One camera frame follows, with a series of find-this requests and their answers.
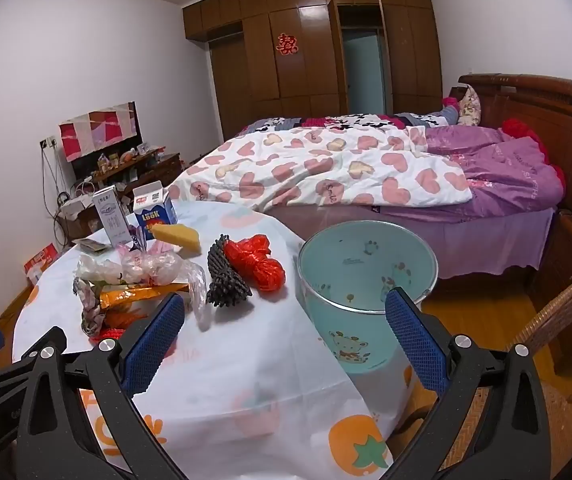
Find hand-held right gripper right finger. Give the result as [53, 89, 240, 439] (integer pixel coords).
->
[385, 287, 567, 480]

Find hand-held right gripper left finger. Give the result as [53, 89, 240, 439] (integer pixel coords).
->
[13, 292, 187, 480]

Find silver orange snack wrapper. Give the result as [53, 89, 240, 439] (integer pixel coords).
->
[98, 282, 189, 311]

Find clear plastic bag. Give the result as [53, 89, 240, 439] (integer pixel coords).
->
[166, 260, 214, 331]

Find patterned cloth glove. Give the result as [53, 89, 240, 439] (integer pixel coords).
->
[70, 277, 111, 338]

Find light blue cartoon trash bin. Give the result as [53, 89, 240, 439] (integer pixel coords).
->
[297, 220, 439, 375]

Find white plastic bag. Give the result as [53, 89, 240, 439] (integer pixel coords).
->
[74, 255, 124, 283]

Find yellow sponge cake piece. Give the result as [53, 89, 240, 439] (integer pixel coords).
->
[151, 223, 201, 253]

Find red plastic bag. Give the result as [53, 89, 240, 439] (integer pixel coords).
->
[225, 234, 287, 293]

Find red white carton box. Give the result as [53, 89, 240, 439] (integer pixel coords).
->
[23, 242, 59, 286]

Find purple bed sheet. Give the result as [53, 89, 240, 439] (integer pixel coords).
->
[266, 205, 557, 281]

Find fruit print tablecloth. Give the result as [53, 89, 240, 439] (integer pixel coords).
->
[13, 200, 414, 480]

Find blue milk carton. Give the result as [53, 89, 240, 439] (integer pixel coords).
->
[130, 182, 178, 241]

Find white grey tall box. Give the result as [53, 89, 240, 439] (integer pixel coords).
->
[92, 186, 134, 250]

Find wicker chair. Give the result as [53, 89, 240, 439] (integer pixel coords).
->
[446, 262, 572, 480]

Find cardboard box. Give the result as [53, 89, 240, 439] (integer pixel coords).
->
[56, 195, 99, 241]

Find dark wooden tv cabinet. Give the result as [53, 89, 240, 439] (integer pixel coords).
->
[60, 147, 184, 211]

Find pink heart print quilt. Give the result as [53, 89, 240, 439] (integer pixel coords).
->
[166, 125, 474, 211]

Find purple quilt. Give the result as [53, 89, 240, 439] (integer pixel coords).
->
[391, 125, 567, 221]

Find row of small ornaments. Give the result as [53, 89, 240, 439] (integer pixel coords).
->
[96, 142, 167, 171]

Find black television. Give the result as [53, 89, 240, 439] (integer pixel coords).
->
[70, 101, 142, 181]

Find patchwork cloth cover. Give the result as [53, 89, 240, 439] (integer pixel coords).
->
[58, 101, 136, 162]

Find red fuzzy blanket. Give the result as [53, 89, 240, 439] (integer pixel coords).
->
[498, 117, 567, 186]

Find black white patterned blanket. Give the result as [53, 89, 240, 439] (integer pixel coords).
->
[238, 112, 447, 133]

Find floral pillow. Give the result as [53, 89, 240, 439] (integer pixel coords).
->
[458, 84, 483, 127]

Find brown wooden wardrobe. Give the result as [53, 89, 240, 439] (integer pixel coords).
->
[182, 0, 444, 143]

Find red paper decoration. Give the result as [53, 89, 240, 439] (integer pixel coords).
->
[275, 32, 299, 57]

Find black hanging cables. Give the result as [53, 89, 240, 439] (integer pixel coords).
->
[40, 147, 74, 241]

